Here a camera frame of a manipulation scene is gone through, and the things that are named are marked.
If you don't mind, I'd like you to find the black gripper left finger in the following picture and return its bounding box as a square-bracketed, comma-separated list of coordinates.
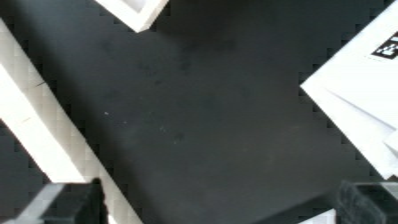
[16, 178, 108, 224]

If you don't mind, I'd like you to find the white drawer cabinet frame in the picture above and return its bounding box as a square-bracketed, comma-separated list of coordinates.
[300, 0, 398, 179]

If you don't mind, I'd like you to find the white drawer box front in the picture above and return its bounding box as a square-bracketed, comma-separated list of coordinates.
[94, 0, 169, 32]

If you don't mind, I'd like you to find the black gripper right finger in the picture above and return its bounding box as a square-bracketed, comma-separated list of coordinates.
[336, 182, 398, 224]

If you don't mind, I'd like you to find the white plastic border rail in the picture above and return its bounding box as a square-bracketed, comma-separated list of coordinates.
[0, 20, 144, 224]

